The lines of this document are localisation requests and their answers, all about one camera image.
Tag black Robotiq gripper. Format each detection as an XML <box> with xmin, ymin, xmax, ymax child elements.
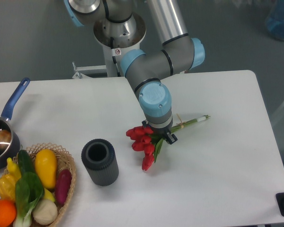
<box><xmin>142</xmin><ymin>119</ymin><xmax>178</xmax><ymax>144</ymax></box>

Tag red tulip bouquet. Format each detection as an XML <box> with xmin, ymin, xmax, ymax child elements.
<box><xmin>125</xmin><ymin>113</ymin><xmax>211</xmax><ymax>172</ymax></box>

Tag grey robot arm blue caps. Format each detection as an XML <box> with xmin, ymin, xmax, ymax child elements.
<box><xmin>64</xmin><ymin>0</ymin><xmax>205</xmax><ymax>144</ymax></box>

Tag dark grey ribbed vase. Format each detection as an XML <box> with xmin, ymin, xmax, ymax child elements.
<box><xmin>81</xmin><ymin>139</ymin><xmax>119</xmax><ymax>186</ymax></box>

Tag purple eggplant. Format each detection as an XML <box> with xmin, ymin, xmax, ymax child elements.
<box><xmin>54</xmin><ymin>169</ymin><xmax>72</xmax><ymax>205</ymax></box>

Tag yellow squash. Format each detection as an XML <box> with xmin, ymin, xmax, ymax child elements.
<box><xmin>35</xmin><ymin>149</ymin><xmax>57</xmax><ymax>190</ymax></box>

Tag yellow banana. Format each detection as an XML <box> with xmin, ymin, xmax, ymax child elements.
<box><xmin>43</xmin><ymin>188</ymin><xmax>55</xmax><ymax>202</ymax></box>

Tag beige garlic bulb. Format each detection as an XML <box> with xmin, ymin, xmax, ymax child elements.
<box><xmin>33</xmin><ymin>199</ymin><xmax>58</xmax><ymax>225</ymax></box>

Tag green cucumber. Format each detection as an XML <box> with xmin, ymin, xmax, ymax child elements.
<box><xmin>17</xmin><ymin>149</ymin><xmax>36</xmax><ymax>175</ymax></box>

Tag green bok choy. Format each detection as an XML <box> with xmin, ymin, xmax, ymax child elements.
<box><xmin>13</xmin><ymin>172</ymin><xmax>44</xmax><ymax>227</ymax></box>

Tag blue translucent container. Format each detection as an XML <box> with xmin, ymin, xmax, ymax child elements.
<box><xmin>265</xmin><ymin>0</ymin><xmax>284</xmax><ymax>41</ymax></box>

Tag small yellow pepper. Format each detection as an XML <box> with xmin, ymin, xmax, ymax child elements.
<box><xmin>7</xmin><ymin>157</ymin><xmax>21</xmax><ymax>181</ymax></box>

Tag brown bread roll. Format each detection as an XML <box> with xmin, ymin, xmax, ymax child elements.
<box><xmin>0</xmin><ymin>130</ymin><xmax>11</xmax><ymax>150</ymax></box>

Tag yellow bell pepper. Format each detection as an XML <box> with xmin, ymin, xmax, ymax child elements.
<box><xmin>0</xmin><ymin>174</ymin><xmax>16</xmax><ymax>202</ymax></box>

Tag orange fruit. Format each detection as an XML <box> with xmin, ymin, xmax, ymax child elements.
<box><xmin>0</xmin><ymin>200</ymin><xmax>17</xmax><ymax>227</ymax></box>

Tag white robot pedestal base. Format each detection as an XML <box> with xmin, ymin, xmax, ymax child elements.
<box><xmin>72</xmin><ymin>13</ymin><xmax>190</xmax><ymax>80</ymax></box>

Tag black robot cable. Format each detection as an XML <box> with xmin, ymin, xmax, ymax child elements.
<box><xmin>109</xmin><ymin>36</ymin><xmax>121</xmax><ymax>78</ymax></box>

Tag dark saucepan blue handle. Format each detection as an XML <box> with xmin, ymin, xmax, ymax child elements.
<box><xmin>0</xmin><ymin>78</ymin><xmax>30</xmax><ymax>169</ymax></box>

